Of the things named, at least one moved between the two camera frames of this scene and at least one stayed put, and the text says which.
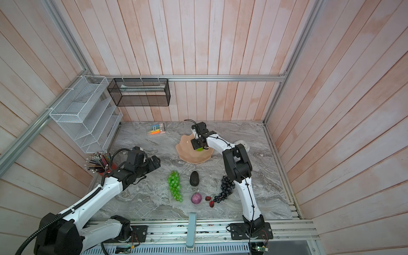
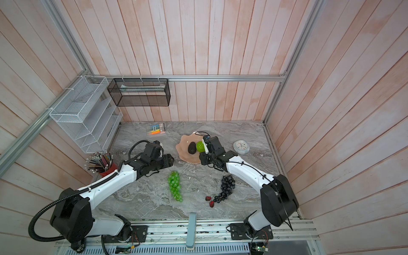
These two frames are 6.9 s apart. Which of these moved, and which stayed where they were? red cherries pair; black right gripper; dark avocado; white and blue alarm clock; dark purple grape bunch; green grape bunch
Moved: dark avocado; black right gripper
Stayed: green grape bunch; dark purple grape bunch; white and blue alarm clock; red cherries pair
